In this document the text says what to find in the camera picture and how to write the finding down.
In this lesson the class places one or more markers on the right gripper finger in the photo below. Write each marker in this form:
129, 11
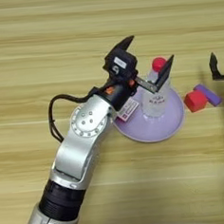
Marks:
215, 65

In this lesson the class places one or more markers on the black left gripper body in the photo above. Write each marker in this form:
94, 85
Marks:
118, 92

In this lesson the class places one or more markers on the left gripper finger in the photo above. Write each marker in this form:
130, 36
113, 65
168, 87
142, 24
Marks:
165, 71
124, 44

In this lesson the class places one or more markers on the purple rectangular block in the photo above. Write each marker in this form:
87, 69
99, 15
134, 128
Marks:
208, 95

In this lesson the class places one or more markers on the clear bottle red cap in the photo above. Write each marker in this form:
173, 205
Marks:
156, 101

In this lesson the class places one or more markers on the red cube block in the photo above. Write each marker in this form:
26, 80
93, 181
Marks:
195, 101

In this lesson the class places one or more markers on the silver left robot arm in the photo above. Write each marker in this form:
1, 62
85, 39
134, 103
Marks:
84, 138

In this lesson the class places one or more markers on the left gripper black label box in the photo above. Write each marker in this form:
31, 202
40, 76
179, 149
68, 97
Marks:
121, 64

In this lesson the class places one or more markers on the small white pink card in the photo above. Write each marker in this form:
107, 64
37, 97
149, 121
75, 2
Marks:
128, 111

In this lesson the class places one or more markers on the round purple plate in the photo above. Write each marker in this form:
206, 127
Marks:
156, 129

